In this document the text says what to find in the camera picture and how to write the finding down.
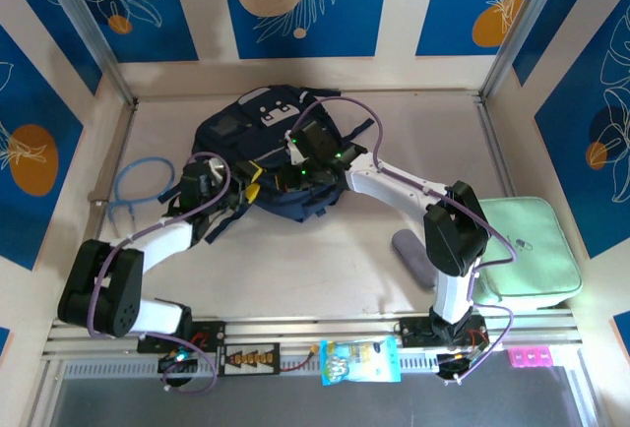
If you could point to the right aluminium frame post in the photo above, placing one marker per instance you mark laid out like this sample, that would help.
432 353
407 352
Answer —
521 28

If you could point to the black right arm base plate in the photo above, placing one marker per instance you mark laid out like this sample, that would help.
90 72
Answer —
413 331

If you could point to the aluminium frame post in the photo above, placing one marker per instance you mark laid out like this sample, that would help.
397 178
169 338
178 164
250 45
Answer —
521 28
87 28

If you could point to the grey glasses case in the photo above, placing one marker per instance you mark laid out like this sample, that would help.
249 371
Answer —
408 250

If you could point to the blue snack package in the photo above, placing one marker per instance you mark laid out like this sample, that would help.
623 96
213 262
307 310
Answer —
359 360

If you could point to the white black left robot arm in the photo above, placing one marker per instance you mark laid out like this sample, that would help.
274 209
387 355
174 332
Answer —
165 246

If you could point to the pink pill box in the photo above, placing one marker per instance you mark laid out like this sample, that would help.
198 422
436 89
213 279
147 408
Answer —
530 357

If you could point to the aluminium side rail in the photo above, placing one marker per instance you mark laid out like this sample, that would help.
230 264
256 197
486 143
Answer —
496 151
122 141

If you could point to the left aluminium side rail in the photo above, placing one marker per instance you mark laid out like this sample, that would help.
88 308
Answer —
122 141

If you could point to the right aluminium side rail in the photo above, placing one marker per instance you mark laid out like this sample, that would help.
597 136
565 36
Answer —
496 151

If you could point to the black power distribution board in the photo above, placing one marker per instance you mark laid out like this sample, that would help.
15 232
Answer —
248 359

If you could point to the aluminium table edge rail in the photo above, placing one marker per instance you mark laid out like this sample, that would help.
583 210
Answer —
305 331

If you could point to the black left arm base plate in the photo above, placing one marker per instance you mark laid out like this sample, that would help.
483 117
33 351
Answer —
214 333

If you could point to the navy blue backpack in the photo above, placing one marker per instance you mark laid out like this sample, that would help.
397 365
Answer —
216 146

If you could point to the small metal bracket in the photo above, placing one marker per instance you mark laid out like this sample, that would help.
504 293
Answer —
97 198

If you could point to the mint green zip pouch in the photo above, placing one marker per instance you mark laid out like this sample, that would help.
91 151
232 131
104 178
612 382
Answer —
541 260

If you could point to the grey metal sheet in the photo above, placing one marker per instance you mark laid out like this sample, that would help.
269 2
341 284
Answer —
295 405

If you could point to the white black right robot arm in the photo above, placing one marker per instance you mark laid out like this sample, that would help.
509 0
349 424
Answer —
394 191

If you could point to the left aluminium frame post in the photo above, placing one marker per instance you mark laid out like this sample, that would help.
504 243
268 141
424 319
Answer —
87 28

